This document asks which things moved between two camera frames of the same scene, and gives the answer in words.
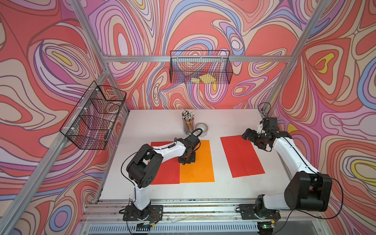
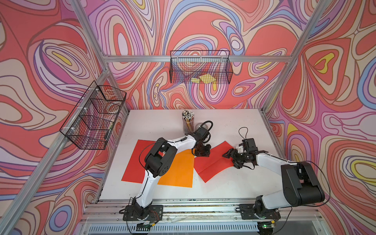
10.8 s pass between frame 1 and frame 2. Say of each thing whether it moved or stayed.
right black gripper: moved
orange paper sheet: moved
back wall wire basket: stayed
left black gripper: moved
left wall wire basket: stayed
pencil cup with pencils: stayed
